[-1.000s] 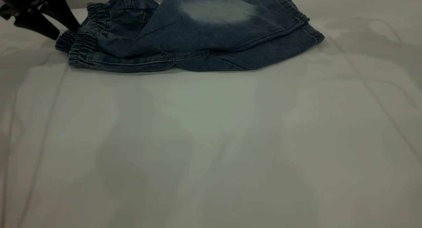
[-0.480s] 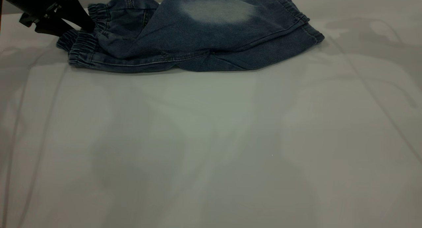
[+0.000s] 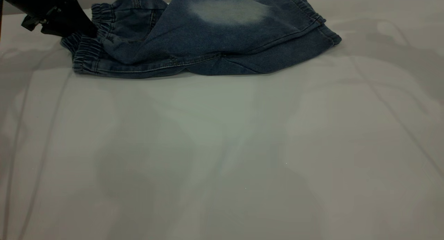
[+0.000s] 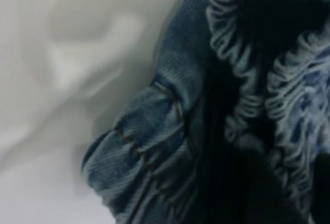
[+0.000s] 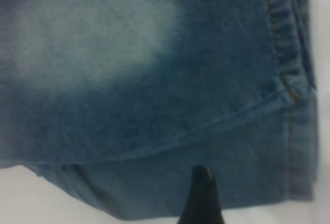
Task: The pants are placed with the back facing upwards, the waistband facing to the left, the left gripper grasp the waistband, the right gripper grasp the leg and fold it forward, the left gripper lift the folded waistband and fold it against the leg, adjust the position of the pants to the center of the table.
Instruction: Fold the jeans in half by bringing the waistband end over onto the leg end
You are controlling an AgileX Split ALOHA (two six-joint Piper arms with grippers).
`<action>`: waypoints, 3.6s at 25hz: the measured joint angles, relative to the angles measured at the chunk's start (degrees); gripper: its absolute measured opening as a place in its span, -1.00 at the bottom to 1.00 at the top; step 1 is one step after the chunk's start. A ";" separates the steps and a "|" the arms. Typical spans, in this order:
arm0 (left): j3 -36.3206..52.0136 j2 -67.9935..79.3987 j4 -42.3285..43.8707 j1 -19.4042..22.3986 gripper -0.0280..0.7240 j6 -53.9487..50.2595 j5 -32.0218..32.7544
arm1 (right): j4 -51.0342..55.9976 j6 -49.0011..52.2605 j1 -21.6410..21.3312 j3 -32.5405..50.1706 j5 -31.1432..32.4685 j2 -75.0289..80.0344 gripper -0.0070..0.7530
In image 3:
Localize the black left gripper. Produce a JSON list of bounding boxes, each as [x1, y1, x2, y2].
[[0, 0, 99, 38]]

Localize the blue denim shorts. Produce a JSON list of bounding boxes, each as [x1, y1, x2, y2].
[[61, 0, 342, 78]]

